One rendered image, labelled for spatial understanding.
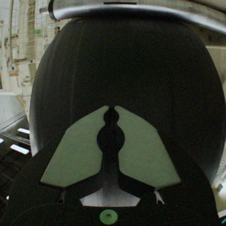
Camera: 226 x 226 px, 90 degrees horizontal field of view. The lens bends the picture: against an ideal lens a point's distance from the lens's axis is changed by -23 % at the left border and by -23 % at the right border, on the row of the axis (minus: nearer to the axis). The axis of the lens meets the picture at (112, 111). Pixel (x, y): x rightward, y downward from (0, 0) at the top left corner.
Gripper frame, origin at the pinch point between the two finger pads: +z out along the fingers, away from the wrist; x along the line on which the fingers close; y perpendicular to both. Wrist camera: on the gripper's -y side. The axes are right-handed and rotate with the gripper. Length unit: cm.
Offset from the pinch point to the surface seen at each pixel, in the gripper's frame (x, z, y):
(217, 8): 21.9, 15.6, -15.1
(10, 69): -343, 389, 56
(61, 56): -5.8, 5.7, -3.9
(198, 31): 24.4, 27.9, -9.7
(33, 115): -9.6, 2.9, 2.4
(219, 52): 26.8, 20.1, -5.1
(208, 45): 24.4, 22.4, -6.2
